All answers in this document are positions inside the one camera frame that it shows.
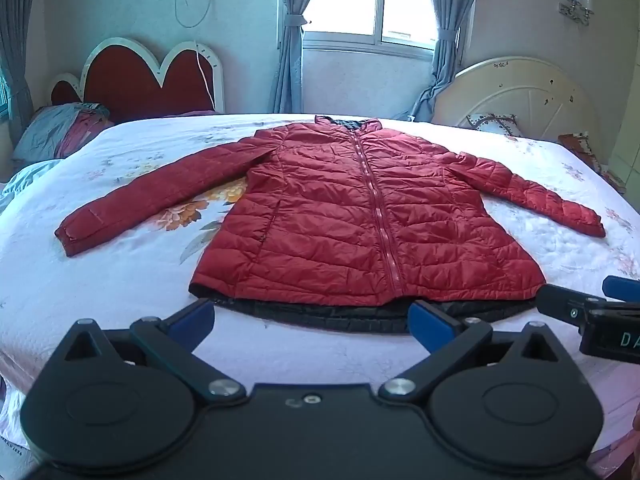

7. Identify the red heart-shaped headboard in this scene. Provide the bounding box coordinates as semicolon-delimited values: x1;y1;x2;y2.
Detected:
50;37;226;123

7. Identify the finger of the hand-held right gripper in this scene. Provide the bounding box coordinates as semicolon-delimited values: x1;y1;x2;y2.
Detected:
536;284;609;335
602;275;640;306

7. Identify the light blue blanket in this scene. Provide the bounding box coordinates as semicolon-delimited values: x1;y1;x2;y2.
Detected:
0;159;63;211

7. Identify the red patterned cloth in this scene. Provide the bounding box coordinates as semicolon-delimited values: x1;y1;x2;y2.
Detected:
557;132;626;193

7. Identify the white cable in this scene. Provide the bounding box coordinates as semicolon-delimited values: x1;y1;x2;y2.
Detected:
173;0;213;111

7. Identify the white framed window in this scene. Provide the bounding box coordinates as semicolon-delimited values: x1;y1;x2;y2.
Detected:
300;0;443;52

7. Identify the white patterned cushion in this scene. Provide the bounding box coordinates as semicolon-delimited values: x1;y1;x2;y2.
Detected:
465;112;523;138

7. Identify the red puffer jacket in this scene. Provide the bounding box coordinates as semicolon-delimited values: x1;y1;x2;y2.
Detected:
54;115;607;335

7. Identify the crystal wall lamp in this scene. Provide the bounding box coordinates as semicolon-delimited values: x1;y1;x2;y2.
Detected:
558;0;596;26

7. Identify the cream round headboard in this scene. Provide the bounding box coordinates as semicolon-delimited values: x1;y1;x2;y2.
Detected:
431;56;603;166

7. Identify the blue and pink pillow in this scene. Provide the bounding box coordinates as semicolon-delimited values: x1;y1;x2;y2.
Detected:
12;102;116;161

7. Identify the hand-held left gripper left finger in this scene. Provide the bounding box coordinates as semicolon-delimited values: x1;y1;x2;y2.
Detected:
64;298;248;403

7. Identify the bed with floral sheet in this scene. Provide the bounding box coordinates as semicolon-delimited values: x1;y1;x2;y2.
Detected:
0;112;640;471

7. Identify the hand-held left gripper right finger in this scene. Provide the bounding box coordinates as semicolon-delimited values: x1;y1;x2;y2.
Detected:
378;300;573;406

